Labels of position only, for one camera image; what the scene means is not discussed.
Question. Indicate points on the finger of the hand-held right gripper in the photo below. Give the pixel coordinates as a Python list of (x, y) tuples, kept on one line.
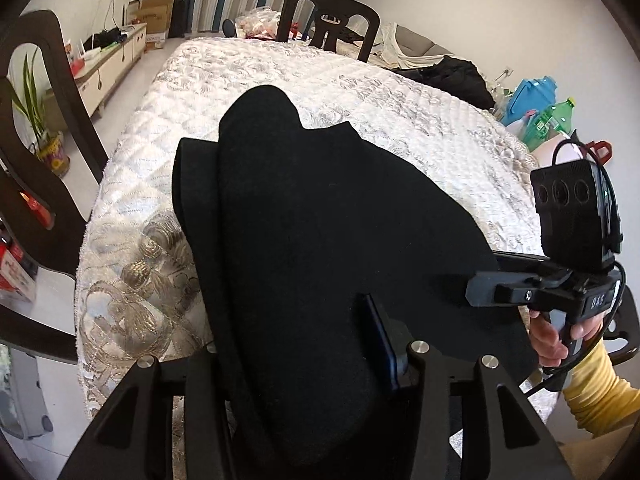
[(520, 259), (492, 290)]

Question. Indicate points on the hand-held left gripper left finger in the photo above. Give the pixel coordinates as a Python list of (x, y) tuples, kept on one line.
[(205, 385)]

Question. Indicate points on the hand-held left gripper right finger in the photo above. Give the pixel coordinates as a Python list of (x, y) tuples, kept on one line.
[(380, 340)]

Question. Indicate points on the black pants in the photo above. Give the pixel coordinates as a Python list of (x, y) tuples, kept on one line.
[(310, 210)]

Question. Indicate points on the person's right forearm yellow sleeve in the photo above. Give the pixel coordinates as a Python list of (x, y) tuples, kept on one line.
[(605, 395)]

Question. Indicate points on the person's right hand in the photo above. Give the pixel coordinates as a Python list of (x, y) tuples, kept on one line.
[(545, 340)]

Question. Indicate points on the white electric kettle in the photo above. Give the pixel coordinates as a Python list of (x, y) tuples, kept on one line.
[(567, 155)]

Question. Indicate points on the green plastic bottle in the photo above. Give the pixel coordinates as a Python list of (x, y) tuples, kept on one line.
[(550, 120)]

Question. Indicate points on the blue plastic jug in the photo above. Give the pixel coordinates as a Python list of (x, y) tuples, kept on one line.
[(530, 97)]

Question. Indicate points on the white wheeled case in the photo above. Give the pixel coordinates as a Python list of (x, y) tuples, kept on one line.
[(25, 395)]

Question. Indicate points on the black clothing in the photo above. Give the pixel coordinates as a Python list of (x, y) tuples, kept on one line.
[(455, 80)]

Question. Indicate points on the red white carton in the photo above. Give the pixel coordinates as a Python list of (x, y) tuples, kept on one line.
[(15, 270)]

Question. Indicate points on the grey sofa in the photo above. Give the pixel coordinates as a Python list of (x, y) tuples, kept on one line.
[(420, 42)]

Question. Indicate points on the white cloth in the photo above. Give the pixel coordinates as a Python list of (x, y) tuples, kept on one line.
[(395, 45)]

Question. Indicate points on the potted plant yellow pot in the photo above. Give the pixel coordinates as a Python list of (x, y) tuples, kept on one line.
[(52, 152)]

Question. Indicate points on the white quilted table cover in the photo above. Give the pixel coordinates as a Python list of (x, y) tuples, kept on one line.
[(225, 65)]

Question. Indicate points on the white low cabinet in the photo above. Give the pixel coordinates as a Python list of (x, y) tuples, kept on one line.
[(107, 70)]

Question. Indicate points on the plastic bag with packets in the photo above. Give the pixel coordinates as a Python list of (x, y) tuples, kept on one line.
[(255, 22)]

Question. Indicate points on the black bag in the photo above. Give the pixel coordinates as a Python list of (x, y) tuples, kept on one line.
[(105, 37)]

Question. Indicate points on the black upright box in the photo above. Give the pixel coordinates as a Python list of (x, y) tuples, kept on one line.
[(180, 17)]

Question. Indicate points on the brown cardboard box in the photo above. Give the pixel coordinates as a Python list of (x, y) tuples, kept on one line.
[(157, 15)]

